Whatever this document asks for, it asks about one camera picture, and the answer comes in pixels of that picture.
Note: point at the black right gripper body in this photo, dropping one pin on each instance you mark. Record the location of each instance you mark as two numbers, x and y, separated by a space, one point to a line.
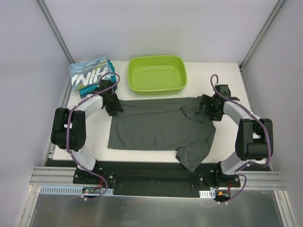
203 107

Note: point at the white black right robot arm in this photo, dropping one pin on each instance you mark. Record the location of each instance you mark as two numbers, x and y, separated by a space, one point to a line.
254 141

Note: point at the white slotted cable duct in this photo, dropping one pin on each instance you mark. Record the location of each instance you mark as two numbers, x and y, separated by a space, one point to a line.
210 194
75 190

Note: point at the teal folded t-shirt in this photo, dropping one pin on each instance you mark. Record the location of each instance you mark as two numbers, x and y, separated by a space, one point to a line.
88 90

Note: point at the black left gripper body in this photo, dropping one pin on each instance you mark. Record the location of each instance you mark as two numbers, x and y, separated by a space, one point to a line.
114 107

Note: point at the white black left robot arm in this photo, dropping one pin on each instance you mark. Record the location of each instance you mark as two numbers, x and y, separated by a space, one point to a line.
69 124

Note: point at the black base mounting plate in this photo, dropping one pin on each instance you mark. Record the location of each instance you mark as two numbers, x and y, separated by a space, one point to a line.
156 179

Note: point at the left aluminium frame post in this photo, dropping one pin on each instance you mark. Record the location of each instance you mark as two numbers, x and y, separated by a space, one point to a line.
52 24

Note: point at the lime green plastic tub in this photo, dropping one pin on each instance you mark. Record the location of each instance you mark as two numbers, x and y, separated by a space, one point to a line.
156 75

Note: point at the right aluminium frame post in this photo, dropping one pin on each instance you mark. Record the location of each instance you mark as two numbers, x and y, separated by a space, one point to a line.
266 26

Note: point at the right white slotted cable duct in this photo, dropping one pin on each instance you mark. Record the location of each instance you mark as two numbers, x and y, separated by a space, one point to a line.
210 194

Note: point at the aluminium frame post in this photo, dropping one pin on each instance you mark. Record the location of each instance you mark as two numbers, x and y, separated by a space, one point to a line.
52 24
266 26

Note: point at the light blue printed folded t-shirt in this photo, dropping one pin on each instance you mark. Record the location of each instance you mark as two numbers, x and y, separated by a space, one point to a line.
87 73

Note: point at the aluminium front rail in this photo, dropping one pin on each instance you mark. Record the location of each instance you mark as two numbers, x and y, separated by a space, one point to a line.
256 180

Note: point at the left white slotted cable duct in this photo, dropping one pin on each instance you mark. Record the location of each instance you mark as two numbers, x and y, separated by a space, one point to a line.
75 190

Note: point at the dark grey t-shirt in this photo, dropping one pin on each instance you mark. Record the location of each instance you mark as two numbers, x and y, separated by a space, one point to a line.
163 125

